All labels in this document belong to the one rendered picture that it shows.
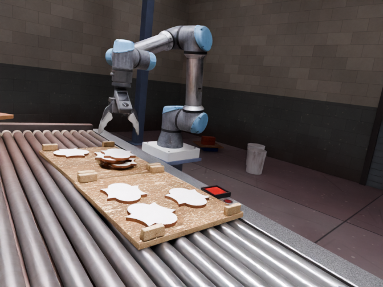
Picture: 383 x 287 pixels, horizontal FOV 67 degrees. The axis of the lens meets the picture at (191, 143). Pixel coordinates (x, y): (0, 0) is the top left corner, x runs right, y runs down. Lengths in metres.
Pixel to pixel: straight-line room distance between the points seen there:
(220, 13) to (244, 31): 0.83
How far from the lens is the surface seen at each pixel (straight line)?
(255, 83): 6.37
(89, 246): 0.70
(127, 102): 1.09
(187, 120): 1.53
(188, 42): 1.48
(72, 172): 1.10
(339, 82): 5.62
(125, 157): 1.12
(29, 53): 6.07
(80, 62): 6.38
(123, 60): 1.12
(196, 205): 0.86
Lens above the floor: 1.29
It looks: 12 degrees down
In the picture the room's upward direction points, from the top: 7 degrees clockwise
